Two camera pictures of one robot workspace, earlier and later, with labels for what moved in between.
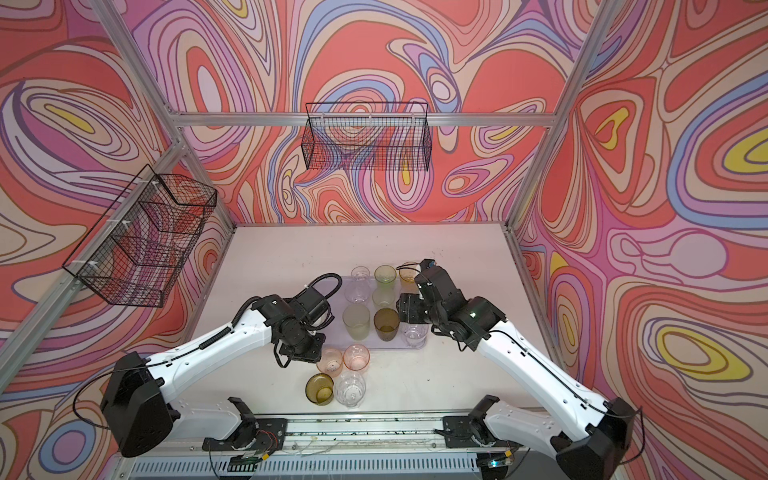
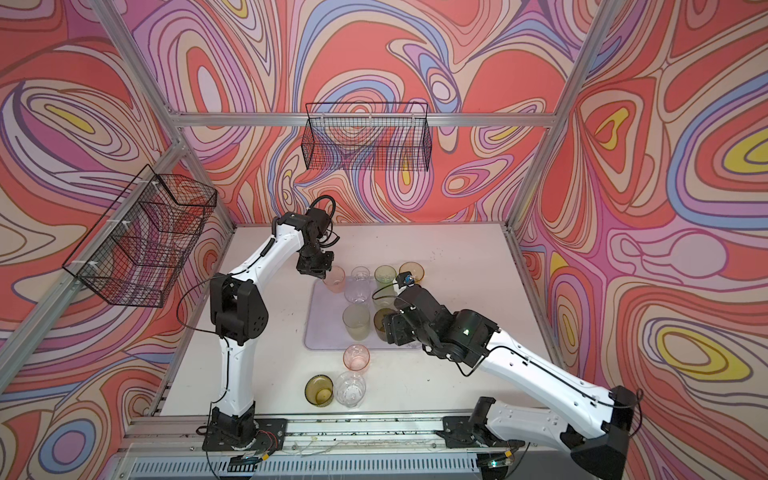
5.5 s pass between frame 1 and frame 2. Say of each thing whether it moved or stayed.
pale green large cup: stayed
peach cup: moved
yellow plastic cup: stayed
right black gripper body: moved
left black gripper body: moved
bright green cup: stayed
